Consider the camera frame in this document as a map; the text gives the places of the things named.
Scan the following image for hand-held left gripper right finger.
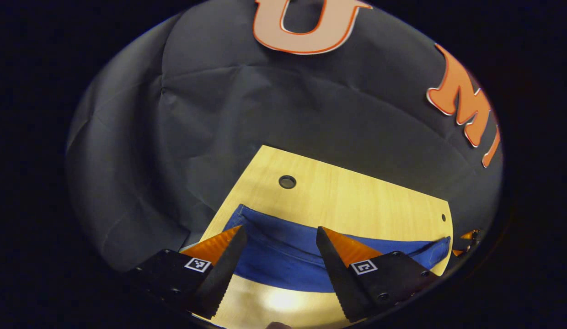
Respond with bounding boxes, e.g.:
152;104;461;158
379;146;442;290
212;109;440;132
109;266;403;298
316;226;442;323

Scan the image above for blue denim jeans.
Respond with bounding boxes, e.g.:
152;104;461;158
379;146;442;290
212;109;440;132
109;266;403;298
223;204;451;293

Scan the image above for black backdrop cloth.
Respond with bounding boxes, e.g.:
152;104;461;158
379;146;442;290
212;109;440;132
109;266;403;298
66;0;503;272

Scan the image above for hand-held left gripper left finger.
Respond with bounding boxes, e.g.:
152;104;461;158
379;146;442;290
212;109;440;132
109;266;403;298
126;225;248;320

